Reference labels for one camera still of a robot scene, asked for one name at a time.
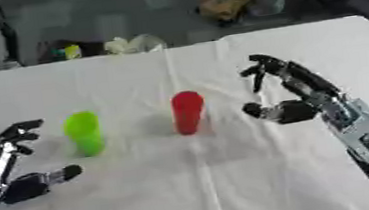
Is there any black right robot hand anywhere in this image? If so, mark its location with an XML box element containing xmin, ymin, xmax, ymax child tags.
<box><xmin>235</xmin><ymin>44</ymin><xmax>347</xmax><ymax>130</ymax></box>

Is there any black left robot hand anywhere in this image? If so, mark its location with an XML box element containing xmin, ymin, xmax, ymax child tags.
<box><xmin>0</xmin><ymin>114</ymin><xmax>89</xmax><ymax>207</ymax></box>

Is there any green plastic cup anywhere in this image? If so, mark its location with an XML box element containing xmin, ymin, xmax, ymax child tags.
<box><xmin>60</xmin><ymin>108</ymin><xmax>108</xmax><ymax>161</ymax></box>

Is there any red plastic cup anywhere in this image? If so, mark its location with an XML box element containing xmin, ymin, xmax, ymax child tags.
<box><xmin>169</xmin><ymin>88</ymin><xmax>211</xmax><ymax>137</ymax></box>

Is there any brown paper bag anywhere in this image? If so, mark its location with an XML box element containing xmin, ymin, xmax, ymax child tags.
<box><xmin>198</xmin><ymin>0</ymin><xmax>257</xmax><ymax>25</ymax></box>

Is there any yellow green bottle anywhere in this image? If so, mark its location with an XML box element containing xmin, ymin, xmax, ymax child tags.
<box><xmin>62</xmin><ymin>43</ymin><xmax>84</xmax><ymax>61</ymax></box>

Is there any white crumpled plastic bag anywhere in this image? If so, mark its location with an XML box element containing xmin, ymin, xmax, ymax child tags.
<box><xmin>102</xmin><ymin>30</ymin><xmax>170</xmax><ymax>58</ymax></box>

